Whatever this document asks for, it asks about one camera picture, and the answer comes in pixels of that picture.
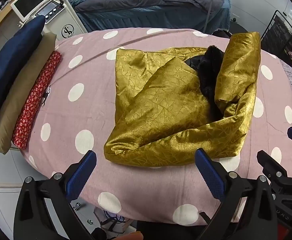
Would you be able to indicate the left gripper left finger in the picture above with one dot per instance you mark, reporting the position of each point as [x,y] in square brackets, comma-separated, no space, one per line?
[32,219]

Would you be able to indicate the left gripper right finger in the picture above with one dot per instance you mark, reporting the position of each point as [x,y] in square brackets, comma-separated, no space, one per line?
[246,209]

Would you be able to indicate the gold satin padded jacket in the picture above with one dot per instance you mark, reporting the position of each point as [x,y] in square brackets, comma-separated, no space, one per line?
[172,102]

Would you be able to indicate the black metal shelf cart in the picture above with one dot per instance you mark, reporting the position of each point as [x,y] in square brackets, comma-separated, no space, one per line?
[277,38]

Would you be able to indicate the red floral folded cloth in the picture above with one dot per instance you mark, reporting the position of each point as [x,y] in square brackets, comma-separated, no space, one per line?
[26,118]

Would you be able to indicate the tan pillow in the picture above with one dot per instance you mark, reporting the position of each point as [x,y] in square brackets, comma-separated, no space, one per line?
[21,87]

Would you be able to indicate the navy blue pillow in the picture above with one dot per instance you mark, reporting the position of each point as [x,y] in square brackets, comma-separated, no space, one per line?
[17,51]

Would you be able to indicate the white machine with panel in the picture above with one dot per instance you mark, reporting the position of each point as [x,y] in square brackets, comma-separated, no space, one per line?
[60,19]

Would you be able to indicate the white framed monitor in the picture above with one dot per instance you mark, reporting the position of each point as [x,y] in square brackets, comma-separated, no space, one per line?
[31,0]

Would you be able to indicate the grey blue massage bed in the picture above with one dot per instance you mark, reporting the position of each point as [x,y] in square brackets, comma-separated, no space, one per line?
[206,16]

